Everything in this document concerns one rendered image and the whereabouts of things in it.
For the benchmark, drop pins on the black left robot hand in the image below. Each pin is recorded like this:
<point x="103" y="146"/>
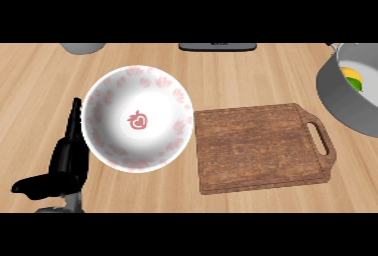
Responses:
<point x="67" y="160"/>

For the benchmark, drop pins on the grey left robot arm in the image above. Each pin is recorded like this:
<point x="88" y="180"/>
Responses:
<point x="67" y="205"/>

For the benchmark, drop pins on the brown wooden cutting board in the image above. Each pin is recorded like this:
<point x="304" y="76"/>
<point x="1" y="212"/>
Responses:
<point x="255" y="146"/>

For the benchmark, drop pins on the grey metal pot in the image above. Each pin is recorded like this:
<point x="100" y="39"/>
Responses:
<point x="344" y="103"/>

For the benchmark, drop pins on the yellow lemon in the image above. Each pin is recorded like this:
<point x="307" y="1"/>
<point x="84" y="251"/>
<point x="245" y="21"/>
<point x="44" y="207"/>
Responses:
<point x="351" y="74"/>

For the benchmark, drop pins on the white bowl with pink print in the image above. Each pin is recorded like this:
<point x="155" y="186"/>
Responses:
<point x="137" y="118"/>

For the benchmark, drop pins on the pale grey round container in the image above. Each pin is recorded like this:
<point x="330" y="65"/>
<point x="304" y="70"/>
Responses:
<point x="82" y="48"/>

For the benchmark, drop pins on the dark grey flat appliance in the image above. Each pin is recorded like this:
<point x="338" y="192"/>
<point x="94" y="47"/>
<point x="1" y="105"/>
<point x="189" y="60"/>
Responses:
<point x="217" y="46"/>

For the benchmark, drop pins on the green lime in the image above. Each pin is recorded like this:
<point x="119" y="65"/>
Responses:
<point x="355" y="84"/>

